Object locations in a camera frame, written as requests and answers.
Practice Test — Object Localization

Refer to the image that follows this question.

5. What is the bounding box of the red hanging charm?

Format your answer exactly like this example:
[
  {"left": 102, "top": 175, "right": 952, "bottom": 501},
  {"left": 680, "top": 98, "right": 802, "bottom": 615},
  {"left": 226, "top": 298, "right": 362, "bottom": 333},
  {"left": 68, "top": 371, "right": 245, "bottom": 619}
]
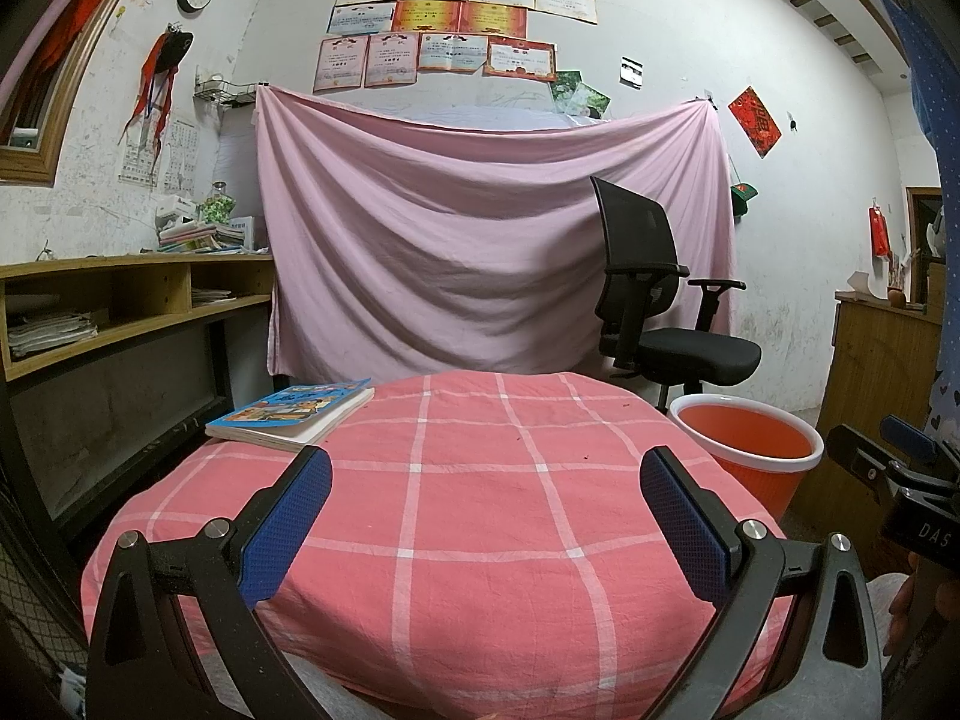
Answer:
[{"left": 868, "top": 199, "right": 893, "bottom": 260}]

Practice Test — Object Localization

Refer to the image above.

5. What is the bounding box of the wire wall rack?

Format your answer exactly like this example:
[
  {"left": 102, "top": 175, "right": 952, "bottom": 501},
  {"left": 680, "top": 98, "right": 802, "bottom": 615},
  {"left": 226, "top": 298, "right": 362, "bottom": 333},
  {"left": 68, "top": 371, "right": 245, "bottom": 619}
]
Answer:
[{"left": 193, "top": 75, "right": 260, "bottom": 110}]

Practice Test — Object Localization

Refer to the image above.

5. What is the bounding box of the glass jar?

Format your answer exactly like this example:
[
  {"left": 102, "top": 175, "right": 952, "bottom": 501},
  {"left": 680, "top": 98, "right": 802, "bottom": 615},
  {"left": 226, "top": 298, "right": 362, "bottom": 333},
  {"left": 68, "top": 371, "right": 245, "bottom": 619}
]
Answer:
[{"left": 202, "top": 180, "right": 237, "bottom": 224}]

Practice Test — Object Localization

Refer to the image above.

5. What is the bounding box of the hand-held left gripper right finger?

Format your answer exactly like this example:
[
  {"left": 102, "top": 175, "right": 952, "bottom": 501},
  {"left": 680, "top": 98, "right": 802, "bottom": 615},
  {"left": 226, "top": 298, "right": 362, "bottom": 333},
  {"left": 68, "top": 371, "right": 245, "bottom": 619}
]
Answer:
[{"left": 639, "top": 446, "right": 882, "bottom": 720}]

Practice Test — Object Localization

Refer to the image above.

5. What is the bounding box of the wooden framed mirror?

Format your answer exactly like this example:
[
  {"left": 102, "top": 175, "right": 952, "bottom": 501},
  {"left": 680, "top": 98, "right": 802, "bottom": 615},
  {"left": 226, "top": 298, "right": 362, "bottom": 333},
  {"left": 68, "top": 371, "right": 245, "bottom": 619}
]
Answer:
[{"left": 905, "top": 186, "right": 947, "bottom": 308}]

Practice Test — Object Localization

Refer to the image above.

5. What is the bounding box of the orange bucket white rim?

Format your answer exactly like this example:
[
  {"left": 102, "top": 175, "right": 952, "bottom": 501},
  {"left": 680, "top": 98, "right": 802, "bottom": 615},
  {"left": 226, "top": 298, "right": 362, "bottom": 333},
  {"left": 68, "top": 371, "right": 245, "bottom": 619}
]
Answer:
[{"left": 667, "top": 392, "right": 826, "bottom": 522}]

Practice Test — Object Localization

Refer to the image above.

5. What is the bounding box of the group of wall certificates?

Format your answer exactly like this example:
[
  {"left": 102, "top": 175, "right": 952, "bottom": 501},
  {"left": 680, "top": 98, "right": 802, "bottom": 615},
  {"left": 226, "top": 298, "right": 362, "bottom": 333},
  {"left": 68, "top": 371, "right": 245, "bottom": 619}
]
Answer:
[{"left": 313, "top": 0, "right": 601, "bottom": 95}]

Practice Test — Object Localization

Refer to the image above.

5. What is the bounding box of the red paper wall decoration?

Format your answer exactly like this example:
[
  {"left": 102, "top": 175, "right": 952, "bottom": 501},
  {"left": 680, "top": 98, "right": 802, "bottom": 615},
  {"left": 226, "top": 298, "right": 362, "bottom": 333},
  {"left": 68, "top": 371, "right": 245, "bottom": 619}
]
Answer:
[{"left": 727, "top": 86, "right": 783, "bottom": 160}]

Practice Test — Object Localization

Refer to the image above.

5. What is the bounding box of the pink window curtain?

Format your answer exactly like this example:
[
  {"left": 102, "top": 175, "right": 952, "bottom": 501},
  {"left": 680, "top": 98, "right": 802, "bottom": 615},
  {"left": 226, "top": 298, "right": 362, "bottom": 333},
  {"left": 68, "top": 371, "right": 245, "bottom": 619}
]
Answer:
[{"left": 0, "top": 0, "right": 113, "bottom": 91}]

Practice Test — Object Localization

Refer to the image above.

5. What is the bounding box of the red tassel wall ornament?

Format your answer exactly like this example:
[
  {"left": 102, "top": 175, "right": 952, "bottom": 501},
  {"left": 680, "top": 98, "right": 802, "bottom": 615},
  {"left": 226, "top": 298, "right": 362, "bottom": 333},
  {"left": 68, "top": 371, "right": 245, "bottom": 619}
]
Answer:
[{"left": 120, "top": 26, "right": 194, "bottom": 177}]

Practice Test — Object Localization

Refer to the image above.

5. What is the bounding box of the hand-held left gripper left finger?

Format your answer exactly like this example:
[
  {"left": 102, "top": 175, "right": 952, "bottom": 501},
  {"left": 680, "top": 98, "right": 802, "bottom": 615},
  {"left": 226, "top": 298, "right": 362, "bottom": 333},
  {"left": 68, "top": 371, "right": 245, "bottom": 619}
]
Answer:
[{"left": 86, "top": 445, "right": 335, "bottom": 720}]

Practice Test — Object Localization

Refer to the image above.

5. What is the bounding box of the illustrated paperback book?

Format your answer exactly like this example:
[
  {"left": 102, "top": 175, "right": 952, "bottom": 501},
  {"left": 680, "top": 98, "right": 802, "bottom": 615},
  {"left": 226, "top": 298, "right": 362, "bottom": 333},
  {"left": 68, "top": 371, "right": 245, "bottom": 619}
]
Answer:
[{"left": 205, "top": 377, "right": 376, "bottom": 453}]

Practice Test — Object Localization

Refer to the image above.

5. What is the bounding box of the black office chair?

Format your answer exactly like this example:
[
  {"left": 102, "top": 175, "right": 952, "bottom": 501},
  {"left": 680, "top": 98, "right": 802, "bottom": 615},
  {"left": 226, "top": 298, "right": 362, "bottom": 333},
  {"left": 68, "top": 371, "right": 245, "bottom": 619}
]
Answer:
[{"left": 589, "top": 175, "right": 763, "bottom": 413}]

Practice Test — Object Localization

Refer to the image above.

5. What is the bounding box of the stack of books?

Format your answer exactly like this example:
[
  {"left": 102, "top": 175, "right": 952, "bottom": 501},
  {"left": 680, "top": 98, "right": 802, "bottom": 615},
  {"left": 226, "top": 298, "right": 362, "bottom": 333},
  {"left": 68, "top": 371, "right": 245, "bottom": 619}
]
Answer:
[{"left": 157, "top": 217, "right": 267, "bottom": 254}]

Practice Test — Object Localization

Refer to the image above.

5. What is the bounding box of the wooden desk with shelf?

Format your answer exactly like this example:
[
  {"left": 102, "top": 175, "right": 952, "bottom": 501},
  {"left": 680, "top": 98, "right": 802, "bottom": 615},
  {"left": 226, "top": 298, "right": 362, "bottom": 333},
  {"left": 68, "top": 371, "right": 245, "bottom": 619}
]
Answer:
[{"left": 0, "top": 253, "right": 275, "bottom": 541}]

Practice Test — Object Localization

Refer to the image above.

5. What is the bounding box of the wall calendar sheet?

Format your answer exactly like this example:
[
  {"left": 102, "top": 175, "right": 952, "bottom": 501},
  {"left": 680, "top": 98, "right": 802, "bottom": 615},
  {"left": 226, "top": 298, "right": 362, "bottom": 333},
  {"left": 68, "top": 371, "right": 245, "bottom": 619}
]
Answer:
[{"left": 118, "top": 120, "right": 200, "bottom": 194}]

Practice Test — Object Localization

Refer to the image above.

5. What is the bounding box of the red window cloth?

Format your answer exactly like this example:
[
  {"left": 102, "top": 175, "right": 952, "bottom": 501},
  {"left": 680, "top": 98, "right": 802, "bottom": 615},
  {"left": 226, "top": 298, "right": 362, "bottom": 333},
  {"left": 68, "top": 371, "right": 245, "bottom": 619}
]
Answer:
[{"left": 30, "top": 0, "right": 125, "bottom": 68}]

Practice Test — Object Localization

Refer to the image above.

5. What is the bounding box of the person's right hand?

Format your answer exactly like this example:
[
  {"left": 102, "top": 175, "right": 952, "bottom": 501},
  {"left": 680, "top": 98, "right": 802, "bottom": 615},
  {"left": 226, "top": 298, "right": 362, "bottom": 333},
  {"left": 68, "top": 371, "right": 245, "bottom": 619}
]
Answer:
[{"left": 889, "top": 551, "right": 929, "bottom": 650}]

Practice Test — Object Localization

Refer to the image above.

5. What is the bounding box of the wooden cabinet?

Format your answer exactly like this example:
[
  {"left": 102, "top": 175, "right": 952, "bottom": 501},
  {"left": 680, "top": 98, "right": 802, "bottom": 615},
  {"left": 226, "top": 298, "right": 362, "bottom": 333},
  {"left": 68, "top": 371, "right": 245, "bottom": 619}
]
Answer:
[{"left": 814, "top": 292, "right": 946, "bottom": 466}]

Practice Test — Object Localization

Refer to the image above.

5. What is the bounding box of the pink plaid tablecloth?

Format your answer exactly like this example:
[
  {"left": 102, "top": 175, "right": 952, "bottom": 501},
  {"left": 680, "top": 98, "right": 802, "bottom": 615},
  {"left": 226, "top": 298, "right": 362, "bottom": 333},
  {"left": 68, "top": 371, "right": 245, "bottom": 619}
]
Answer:
[{"left": 81, "top": 369, "right": 796, "bottom": 713}]

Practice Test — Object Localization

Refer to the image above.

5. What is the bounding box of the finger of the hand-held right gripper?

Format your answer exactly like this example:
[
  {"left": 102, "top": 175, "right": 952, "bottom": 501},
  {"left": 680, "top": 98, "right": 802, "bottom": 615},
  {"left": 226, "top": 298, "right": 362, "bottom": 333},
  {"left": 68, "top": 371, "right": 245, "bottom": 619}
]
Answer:
[
  {"left": 825, "top": 424, "right": 912, "bottom": 505},
  {"left": 879, "top": 414, "right": 942, "bottom": 467}
]

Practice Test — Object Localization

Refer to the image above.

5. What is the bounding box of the pink hanging sheet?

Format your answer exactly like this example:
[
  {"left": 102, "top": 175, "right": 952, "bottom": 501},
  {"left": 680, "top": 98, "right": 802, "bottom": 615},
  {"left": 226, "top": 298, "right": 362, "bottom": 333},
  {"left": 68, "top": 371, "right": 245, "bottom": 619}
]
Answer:
[{"left": 253, "top": 84, "right": 740, "bottom": 391}]

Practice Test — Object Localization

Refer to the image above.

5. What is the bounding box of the wooden window frame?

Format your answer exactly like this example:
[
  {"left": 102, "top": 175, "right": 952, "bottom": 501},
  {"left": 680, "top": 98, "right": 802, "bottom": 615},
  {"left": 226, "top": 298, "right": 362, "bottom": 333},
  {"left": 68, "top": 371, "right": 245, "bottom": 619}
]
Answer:
[{"left": 0, "top": 0, "right": 162, "bottom": 185}]

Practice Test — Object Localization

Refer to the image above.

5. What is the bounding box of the pile of papers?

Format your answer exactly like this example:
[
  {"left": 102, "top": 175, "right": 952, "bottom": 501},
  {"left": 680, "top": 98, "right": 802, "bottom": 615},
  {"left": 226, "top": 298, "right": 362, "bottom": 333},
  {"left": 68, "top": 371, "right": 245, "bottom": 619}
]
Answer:
[{"left": 7, "top": 307, "right": 100, "bottom": 357}]

